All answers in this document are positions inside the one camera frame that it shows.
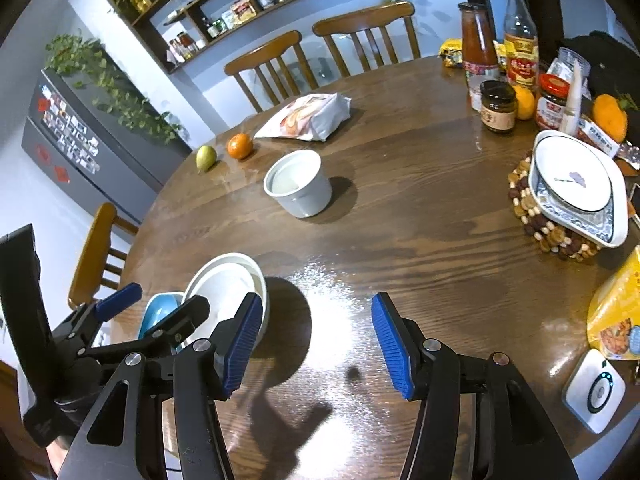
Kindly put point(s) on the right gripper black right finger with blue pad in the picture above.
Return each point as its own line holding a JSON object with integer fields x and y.
{"x": 514, "y": 437}

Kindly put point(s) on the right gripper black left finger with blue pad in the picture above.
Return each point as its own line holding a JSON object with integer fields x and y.
{"x": 121, "y": 436}

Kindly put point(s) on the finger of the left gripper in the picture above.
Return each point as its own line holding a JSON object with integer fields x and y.
{"x": 77, "y": 333}
{"x": 160, "y": 340}

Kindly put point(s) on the blue bowl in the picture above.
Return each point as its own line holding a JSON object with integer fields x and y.
{"x": 158, "y": 307}

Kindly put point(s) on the white shallow plate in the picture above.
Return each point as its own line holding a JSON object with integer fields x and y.
{"x": 224, "y": 281}

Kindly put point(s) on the white deep bowl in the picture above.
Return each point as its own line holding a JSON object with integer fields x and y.
{"x": 298, "y": 183}

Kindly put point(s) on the wooden chair left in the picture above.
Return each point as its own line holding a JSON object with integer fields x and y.
{"x": 93, "y": 270}

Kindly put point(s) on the white square device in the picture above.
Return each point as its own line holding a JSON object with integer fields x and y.
{"x": 594, "y": 391}

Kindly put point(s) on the yellow orange food bag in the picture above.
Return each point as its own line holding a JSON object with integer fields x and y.
{"x": 614, "y": 313}

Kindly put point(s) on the green pear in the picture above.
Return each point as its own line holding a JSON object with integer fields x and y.
{"x": 205, "y": 158}

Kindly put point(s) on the orange tangerine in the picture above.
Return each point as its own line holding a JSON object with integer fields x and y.
{"x": 240, "y": 146}

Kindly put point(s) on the beaded wooden trivet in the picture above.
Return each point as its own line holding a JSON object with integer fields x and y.
{"x": 550, "y": 237}

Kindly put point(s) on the grey refrigerator with magnets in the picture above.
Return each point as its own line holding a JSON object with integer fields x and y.
{"x": 90, "y": 156}

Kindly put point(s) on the blue patterned square dish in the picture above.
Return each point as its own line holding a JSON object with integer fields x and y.
{"x": 607, "y": 227}

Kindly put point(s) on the white pink snack bag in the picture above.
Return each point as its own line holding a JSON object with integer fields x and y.
{"x": 311, "y": 118}

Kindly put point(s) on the white round plate on dish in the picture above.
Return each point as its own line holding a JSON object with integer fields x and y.
{"x": 573, "y": 172}

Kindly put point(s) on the green trailing plant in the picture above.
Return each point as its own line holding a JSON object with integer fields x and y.
{"x": 88, "y": 65}

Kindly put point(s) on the dark sauce jar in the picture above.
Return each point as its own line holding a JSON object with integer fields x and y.
{"x": 498, "y": 106}

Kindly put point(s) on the small orange behind jar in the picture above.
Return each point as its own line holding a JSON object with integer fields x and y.
{"x": 525, "y": 102}

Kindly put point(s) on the red lid chili jar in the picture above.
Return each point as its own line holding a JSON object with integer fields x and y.
{"x": 553, "y": 93}

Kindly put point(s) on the wooden chair far right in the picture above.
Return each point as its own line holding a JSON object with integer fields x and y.
{"x": 364, "y": 23}

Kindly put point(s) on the red sauce bottle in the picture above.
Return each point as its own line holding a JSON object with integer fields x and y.
{"x": 479, "y": 57}

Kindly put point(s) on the yellow snack packet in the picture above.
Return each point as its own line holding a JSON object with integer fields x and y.
{"x": 451, "y": 53}

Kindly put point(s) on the vinegar bottle yellow cap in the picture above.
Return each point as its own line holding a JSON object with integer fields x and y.
{"x": 521, "y": 43}

